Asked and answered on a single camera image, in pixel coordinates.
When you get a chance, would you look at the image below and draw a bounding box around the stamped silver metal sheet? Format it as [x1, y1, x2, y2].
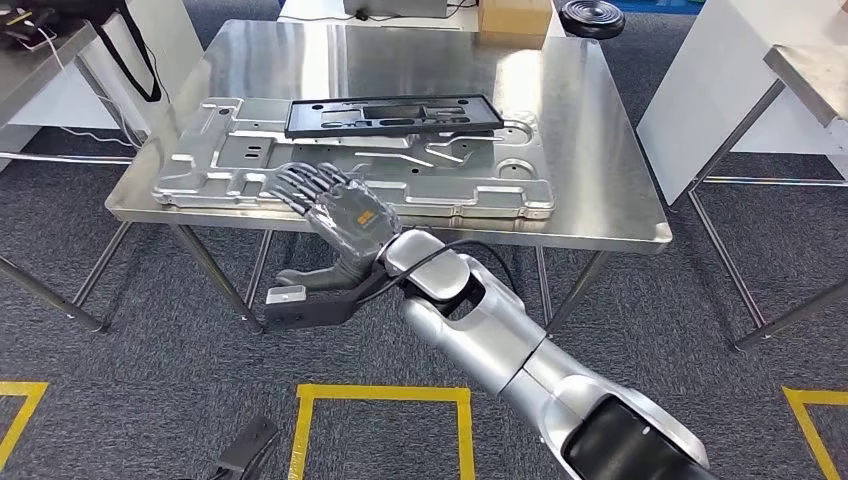
[152, 95, 556, 221]

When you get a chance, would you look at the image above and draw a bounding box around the white cabinet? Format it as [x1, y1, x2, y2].
[6, 0, 205, 134]
[637, 0, 848, 207]

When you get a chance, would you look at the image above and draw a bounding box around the yellow floor tape square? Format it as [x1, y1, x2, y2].
[0, 380, 50, 468]
[781, 387, 848, 480]
[288, 384, 477, 480]

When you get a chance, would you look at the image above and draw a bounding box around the black round stool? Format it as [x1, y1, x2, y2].
[559, 0, 627, 40]

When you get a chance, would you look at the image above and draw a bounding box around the steel workbench table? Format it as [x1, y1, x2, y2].
[104, 18, 674, 336]

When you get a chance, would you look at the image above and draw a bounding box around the black strap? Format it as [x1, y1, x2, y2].
[99, 5, 164, 104]

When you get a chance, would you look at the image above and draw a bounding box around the white floor cable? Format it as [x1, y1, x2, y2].
[58, 124, 144, 148]

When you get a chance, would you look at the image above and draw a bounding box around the black laptop cable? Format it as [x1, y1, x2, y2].
[281, 3, 478, 23]

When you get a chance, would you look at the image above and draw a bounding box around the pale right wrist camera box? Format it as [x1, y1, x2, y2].
[264, 284, 309, 306]

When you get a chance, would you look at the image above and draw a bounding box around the blue storage rack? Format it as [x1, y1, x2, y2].
[616, 0, 707, 16]

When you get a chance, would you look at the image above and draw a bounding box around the brown cardboard box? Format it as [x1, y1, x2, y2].
[478, 0, 554, 36]

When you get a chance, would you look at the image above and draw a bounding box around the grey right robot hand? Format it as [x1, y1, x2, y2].
[268, 160, 403, 293]

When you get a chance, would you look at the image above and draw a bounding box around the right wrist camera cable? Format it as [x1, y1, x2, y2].
[357, 238, 518, 306]

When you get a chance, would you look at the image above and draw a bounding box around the black plastic panel with cutouts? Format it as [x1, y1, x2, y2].
[283, 93, 506, 140]

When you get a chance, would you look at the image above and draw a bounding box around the black right wrist camera bracket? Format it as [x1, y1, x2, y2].
[263, 264, 399, 331]

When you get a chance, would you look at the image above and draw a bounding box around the black bag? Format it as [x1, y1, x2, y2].
[26, 0, 130, 22]

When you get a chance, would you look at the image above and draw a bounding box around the steel side table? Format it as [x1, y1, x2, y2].
[685, 42, 848, 352]
[0, 19, 147, 334]

